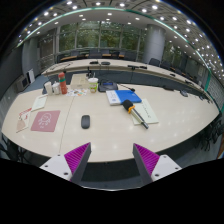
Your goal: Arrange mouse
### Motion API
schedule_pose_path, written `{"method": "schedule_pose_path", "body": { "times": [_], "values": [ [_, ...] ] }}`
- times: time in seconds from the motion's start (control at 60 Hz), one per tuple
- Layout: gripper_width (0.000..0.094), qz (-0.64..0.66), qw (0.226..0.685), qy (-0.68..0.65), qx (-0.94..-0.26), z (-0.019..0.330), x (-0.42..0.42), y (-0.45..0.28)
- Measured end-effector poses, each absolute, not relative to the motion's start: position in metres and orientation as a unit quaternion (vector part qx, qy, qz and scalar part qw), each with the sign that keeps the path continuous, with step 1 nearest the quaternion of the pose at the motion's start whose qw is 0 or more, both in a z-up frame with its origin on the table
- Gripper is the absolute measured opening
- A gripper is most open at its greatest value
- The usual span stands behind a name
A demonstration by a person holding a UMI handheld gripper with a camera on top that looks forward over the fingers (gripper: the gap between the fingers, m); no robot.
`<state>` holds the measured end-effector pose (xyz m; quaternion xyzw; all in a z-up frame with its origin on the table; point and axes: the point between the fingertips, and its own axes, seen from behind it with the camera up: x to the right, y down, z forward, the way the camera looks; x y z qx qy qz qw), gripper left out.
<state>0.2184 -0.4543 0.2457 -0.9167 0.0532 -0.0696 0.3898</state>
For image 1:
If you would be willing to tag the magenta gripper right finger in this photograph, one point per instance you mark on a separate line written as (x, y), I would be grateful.
(151, 166)

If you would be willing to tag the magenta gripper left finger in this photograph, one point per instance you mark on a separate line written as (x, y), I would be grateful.
(69, 166)

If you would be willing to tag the black computer mouse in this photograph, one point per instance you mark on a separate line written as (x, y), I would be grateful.
(85, 121)

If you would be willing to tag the pink square mouse pad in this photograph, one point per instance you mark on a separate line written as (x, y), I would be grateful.
(45, 121)

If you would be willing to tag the red and white leaflet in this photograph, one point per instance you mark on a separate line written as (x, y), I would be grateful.
(23, 120)

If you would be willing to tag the black and orange microphone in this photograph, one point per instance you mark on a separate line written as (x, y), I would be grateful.
(130, 108)

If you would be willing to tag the white paper pad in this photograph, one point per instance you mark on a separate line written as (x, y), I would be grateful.
(39, 102)

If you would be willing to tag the colourful printed leaflet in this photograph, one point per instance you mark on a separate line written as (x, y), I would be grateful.
(76, 92)

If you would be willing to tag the orange red bottle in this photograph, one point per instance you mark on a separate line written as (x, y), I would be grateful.
(62, 82)

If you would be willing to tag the white small cup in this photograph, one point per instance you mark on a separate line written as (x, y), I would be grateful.
(56, 88)

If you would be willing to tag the white paper cup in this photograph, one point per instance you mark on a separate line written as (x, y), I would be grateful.
(93, 84)

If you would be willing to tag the black conference microphone unit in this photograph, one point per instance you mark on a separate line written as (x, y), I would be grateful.
(107, 86)

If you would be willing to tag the black office chair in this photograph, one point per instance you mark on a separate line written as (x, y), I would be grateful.
(154, 62)

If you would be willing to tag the grey round pillar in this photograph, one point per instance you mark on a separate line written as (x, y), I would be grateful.
(154, 43)

